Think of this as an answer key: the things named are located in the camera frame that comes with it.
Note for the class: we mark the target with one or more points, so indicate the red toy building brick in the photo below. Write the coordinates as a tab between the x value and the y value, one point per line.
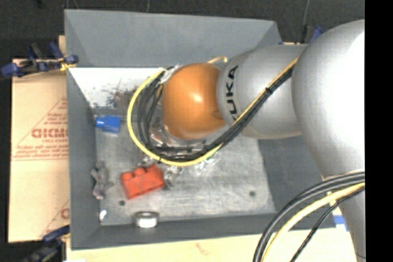
142	183

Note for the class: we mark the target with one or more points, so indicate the blue toy block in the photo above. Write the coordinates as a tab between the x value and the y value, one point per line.
107	123

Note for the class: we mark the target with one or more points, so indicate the grey toy figure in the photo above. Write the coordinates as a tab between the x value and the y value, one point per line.
100	178

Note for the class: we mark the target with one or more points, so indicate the grey metal bin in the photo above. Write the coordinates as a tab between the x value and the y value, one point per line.
215	193

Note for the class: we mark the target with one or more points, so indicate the small white piece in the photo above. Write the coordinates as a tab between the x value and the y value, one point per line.
103	214

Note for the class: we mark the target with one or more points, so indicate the brown cardboard board, red print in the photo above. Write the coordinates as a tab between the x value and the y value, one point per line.
37	162

